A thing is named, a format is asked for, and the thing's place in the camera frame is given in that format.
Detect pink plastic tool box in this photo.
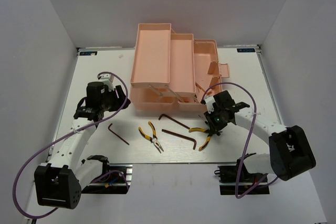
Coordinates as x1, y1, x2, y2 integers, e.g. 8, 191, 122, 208
130, 23, 230, 112

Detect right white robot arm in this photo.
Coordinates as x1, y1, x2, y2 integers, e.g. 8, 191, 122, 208
201, 91, 317, 182

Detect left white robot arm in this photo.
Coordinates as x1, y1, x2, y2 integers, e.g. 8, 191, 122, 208
34, 72, 130, 209

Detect yellow side cutter pliers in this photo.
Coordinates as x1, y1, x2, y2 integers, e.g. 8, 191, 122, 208
188, 127, 223, 152

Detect small dark hex key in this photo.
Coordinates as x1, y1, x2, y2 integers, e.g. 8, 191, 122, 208
108, 123, 130, 146

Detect lower long hex key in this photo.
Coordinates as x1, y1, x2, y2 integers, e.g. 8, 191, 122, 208
161, 129, 197, 150

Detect long hex key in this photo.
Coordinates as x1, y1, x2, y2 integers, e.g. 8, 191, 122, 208
158, 114, 190, 130
161, 129, 197, 150

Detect upper long hex key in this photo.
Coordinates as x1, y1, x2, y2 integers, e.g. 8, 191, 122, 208
158, 114, 190, 130

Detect yellow needle nose pliers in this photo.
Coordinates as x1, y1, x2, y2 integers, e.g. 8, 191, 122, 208
138, 121, 164, 153

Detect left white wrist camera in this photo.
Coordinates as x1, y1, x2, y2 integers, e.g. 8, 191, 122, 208
97, 73, 114, 91

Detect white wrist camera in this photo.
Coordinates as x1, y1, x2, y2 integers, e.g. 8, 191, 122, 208
201, 96, 217, 114
97, 73, 114, 91

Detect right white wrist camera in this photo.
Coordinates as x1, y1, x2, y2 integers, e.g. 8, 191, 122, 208
201, 96, 217, 114

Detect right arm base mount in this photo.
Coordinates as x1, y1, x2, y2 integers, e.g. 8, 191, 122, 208
214, 165, 270, 196

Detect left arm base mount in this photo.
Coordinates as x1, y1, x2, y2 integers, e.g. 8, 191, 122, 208
76, 155, 133, 195

